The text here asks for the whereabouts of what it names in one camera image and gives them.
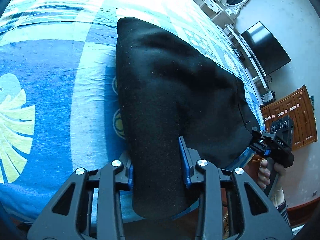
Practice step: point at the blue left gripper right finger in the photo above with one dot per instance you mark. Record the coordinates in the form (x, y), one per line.
(187, 163)

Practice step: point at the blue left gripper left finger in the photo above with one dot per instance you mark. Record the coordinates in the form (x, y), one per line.
(129, 172)

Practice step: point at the black pants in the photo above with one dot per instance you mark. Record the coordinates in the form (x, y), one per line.
(167, 89)

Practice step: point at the striped sleeve right forearm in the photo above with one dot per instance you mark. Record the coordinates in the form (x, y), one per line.
(278, 199)

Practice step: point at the person right hand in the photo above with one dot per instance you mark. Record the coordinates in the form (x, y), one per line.
(264, 175)

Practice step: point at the brown wooden cabinet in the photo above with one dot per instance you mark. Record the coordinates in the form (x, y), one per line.
(298, 107)

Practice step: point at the white TV stand shelf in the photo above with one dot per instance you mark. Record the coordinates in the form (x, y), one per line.
(251, 65)

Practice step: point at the blue patterned bed sheet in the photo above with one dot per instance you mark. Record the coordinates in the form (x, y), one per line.
(59, 100)

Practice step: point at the black flat television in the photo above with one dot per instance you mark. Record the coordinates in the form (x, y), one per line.
(267, 49)

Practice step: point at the white dressing table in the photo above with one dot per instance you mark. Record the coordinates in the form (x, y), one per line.
(218, 13)

